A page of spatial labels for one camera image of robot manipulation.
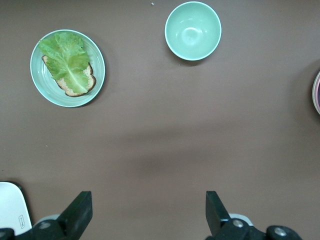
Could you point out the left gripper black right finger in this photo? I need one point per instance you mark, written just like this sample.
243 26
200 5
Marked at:
220 225

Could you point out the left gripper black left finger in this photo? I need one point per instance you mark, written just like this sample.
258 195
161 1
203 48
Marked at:
72 220

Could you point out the white toaster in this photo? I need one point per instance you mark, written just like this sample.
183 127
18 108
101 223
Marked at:
10 205

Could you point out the brown table cloth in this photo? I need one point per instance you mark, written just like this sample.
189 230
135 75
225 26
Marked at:
160 125

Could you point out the toasted bread slice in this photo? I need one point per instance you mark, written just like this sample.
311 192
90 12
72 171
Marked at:
67 91

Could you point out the mint green plate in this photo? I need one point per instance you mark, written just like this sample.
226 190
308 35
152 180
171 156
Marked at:
43 87

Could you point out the green lettuce leaf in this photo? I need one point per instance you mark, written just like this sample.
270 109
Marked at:
65 60

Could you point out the beige plate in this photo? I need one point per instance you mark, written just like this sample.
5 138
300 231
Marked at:
313 92

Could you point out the mint green bowl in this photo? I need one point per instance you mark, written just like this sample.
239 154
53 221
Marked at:
192 31

